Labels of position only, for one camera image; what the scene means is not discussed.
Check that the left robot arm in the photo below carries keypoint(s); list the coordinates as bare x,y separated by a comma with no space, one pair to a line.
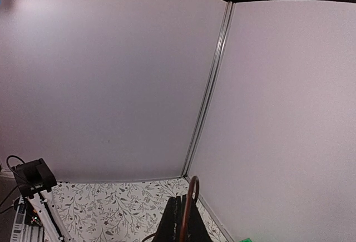
36,211

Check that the floral table mat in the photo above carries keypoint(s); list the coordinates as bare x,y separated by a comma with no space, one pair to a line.
127,211

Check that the left aluminium post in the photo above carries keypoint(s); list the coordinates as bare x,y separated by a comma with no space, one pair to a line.
209,89

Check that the left green bin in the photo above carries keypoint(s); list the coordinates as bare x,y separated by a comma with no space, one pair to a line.
250,240

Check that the front aluminium rail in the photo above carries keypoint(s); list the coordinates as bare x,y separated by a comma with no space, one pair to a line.
27,226

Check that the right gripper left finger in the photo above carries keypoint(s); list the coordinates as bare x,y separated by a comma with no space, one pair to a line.
169,226

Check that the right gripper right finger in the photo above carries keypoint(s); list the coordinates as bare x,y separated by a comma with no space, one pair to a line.
195,229

